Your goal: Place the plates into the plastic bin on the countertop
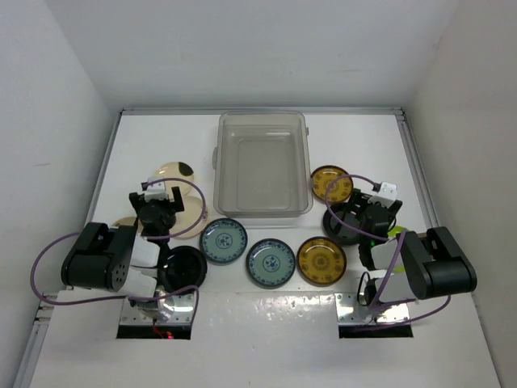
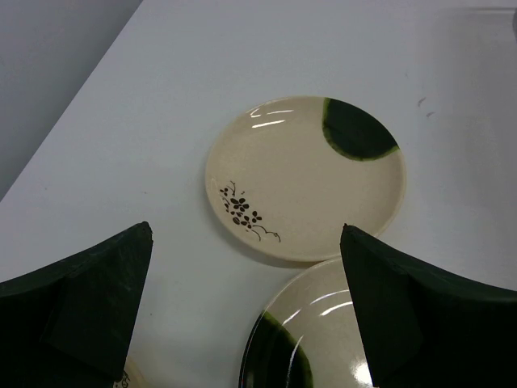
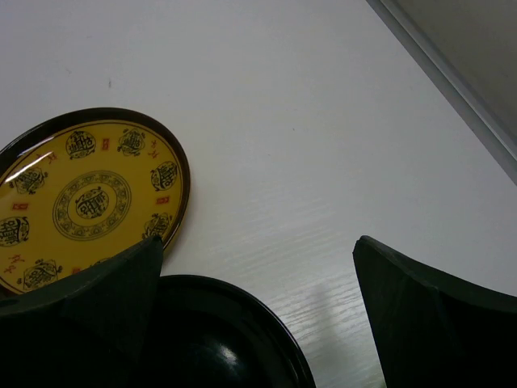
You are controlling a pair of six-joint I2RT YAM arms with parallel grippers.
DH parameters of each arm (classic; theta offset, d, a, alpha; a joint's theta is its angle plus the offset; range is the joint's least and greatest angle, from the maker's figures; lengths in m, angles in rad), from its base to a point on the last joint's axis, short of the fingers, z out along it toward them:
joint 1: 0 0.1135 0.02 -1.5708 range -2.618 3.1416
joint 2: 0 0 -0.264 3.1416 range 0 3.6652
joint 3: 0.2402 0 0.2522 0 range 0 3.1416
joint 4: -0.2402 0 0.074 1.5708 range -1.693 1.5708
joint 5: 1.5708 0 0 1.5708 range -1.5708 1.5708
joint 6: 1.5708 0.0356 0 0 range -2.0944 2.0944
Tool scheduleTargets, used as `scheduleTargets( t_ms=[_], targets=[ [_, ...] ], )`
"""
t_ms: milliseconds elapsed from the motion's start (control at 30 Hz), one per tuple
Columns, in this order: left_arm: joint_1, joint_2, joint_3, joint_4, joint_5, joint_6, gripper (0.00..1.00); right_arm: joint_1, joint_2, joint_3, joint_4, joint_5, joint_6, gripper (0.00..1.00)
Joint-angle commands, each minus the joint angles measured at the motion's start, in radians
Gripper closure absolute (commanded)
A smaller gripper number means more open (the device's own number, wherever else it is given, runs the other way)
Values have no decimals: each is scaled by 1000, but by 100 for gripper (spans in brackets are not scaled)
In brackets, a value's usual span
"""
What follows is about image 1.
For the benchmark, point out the lime green plate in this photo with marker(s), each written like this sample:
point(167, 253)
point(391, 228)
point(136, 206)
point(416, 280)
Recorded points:
point(393, 234)

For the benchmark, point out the teal patterned plate right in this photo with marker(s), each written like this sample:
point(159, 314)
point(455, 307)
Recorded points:
point(270, 263)

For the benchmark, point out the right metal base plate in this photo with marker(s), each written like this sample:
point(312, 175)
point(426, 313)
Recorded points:
point(351, 314)

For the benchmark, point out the yellow patterned plate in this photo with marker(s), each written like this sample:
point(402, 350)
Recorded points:
point(323, 176)
point(321, 261)

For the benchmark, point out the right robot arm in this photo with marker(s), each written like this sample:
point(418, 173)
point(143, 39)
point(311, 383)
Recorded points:
point(408, 266)

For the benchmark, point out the black plate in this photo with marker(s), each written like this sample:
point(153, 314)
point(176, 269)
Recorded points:
point(337, 232)
point(181, 266)

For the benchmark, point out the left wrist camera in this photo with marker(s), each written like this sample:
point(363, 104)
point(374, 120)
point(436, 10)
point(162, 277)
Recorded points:
point(154, 189)

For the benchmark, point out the cream plate green patch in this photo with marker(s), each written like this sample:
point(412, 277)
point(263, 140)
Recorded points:
point(176, 170)
point(192, 210)

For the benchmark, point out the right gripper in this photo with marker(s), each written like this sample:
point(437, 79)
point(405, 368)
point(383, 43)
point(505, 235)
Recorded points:
point(358, 199)

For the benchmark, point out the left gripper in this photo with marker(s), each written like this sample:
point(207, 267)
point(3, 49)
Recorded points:
point(138, 200)

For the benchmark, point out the teal patterned plate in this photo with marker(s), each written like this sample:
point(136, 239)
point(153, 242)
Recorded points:
point(223, 241)
point(270, 263)

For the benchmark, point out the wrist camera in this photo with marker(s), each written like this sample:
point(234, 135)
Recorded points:
point(385, 195)
point(154, 189)

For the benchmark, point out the cream plate near left edge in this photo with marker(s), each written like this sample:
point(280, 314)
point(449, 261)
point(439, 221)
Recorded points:
point(124, 221)

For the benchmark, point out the teal patterned plate left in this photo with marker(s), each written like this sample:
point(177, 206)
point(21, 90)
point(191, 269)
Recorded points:
point(223, 241)

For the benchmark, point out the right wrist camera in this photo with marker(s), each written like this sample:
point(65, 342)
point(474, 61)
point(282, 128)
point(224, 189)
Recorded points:
point(385, 195)

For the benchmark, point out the clear plastic bin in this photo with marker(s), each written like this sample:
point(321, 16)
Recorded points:
point(262, 166)

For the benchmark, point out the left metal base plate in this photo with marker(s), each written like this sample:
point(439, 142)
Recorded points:
point(175, 311)

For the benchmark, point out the metal base plate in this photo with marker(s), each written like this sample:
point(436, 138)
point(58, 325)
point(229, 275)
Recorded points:
point(351, 314)
point(175, 311)

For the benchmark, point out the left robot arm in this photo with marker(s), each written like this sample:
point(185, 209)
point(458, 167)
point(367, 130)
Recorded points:
point(111, 259)

